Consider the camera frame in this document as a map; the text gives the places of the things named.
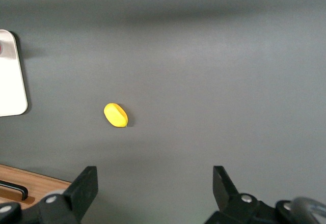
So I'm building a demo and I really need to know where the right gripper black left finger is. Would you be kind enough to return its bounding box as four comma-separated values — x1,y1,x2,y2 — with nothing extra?
38,166,99,224

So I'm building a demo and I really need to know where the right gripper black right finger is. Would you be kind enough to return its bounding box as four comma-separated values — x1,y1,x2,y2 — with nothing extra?
205,165,281,224

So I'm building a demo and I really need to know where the beige rectangular tray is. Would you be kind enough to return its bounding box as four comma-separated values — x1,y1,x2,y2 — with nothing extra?
0,29,29,118

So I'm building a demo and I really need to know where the wooden drawer cabinet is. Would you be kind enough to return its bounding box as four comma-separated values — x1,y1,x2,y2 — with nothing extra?
0,164,72,212

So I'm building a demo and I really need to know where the wooden drawer front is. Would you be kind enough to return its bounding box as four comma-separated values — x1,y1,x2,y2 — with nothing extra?
0,169,66,211

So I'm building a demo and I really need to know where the yellow oval sponge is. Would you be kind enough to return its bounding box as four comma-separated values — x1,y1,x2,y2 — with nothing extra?
103,103,129,128

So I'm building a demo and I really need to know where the black metal drawer handle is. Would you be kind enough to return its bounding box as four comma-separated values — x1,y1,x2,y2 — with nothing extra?
0,179,29,201

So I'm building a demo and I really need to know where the grey translucent wrist cable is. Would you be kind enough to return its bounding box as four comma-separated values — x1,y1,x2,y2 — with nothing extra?
290,197,326,224

